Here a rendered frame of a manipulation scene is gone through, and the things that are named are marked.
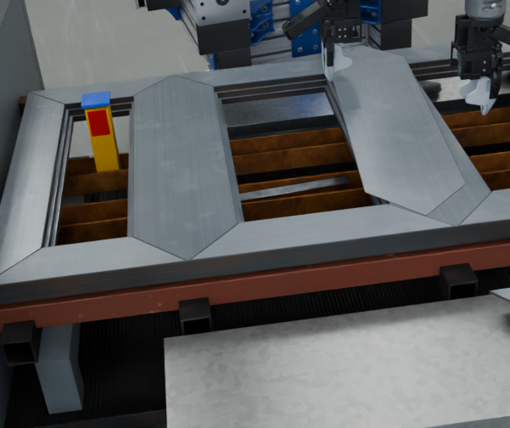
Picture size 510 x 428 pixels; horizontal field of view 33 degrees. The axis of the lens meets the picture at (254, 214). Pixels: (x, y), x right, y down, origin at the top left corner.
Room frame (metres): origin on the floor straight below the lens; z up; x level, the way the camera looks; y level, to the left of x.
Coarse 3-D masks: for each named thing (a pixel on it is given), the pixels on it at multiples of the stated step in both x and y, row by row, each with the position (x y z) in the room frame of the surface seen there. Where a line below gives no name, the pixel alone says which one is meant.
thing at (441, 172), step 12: (360, 168) 1.36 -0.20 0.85; (372, 168) 1.36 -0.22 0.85; (384, 168) 1.36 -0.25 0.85; (396, 168) 1.35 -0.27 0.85; (408, 168) 1.35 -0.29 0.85; (420, 168) 1.34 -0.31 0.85; (432, 168) 1.34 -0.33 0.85; (444, 168) 1.34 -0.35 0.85; (456, 168) 1.33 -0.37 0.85; (372, 180) 1.32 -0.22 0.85; (384, 180) 1.31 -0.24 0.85; (396, 180) 1.31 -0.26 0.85; (408, 180) 1.31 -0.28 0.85; (420, 180) 1.30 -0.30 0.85; (432, 180) 1.30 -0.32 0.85; (444, 180) 1.30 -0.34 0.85; (456, 180) 1.29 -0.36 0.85
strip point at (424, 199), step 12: (372, 192) 1.28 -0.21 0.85; (384, 192) 1.27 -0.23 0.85; (396, 192) 1.27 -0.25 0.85; (408, 192) 1.27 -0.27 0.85; (420, 192) 1.26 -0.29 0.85; (432, 192) 1.26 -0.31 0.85; (444, 192) 1.26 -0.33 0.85; (396, 204) 1.23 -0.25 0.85; (408, 204) 1.23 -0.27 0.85; (420, 204) 1.23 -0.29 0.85; (432, 204) 1.22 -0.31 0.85
